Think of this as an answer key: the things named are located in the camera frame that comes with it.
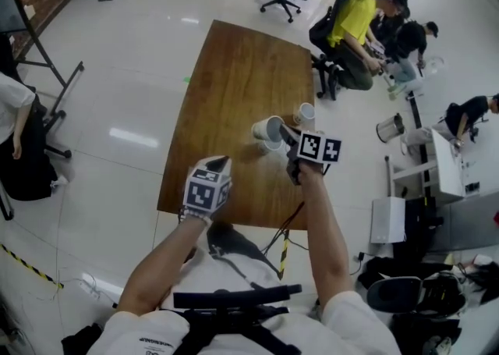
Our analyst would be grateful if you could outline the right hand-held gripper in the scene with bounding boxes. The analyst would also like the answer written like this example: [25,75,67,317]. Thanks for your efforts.
[278,122,344,186]

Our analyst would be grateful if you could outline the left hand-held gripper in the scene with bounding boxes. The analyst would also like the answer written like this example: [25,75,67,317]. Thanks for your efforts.
[182,154,234,217]

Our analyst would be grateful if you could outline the white paper cup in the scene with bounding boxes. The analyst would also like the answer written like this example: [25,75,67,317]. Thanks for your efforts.
[251,115,286,143]
[292,101,317,126]
[258,137,286,156]

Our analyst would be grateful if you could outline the black shoulder bag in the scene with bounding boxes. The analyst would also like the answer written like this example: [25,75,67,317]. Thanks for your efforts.
[205,222,278,281]

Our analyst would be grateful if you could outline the person's left forearm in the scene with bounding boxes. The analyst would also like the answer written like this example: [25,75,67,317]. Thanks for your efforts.
[116,213,214,312]

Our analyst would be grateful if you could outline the person's right forearm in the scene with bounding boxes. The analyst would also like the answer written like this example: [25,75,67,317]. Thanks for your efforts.
[297,161,356,308]

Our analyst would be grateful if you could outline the person's white trousers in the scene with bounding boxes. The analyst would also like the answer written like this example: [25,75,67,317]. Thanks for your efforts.
[165,224,282,310]

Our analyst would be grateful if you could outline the yellow black striped table leg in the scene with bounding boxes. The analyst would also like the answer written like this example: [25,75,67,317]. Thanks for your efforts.
[278,229,292,281]

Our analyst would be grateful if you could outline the silver trash can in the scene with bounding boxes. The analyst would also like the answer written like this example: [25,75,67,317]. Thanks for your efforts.
[375,112,407,145]

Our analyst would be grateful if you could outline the black chest harness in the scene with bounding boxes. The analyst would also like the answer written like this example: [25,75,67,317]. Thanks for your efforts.
[157,284,303,355]

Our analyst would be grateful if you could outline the white box appliance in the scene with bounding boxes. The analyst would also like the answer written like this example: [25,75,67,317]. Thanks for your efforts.
[369,196,407,245]

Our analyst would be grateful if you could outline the white power strip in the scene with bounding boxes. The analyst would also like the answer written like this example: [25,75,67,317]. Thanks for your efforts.
[77,279,102,300]

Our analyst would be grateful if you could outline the white desk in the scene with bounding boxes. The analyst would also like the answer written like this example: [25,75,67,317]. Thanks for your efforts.
[391,128,479,204]

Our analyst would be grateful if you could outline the grey black office chair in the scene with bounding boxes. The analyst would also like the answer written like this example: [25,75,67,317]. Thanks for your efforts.
[366,275,426,314]

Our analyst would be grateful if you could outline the yellow black floor tape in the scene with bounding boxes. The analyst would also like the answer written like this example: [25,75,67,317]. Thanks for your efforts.
[0,243,65,290]

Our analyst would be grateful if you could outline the person's white shirt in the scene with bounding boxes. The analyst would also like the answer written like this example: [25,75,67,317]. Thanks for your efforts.
[61,289,403,355]

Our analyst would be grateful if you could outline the black whiteboard stand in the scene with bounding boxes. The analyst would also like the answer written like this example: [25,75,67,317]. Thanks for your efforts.
[0,0,86,160]

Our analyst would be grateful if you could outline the white bead bracelet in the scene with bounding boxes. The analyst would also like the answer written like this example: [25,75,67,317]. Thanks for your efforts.
[178,206,214,229]

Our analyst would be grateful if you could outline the red and black cables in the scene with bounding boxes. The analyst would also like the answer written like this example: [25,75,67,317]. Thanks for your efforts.
[261,200,306,256]

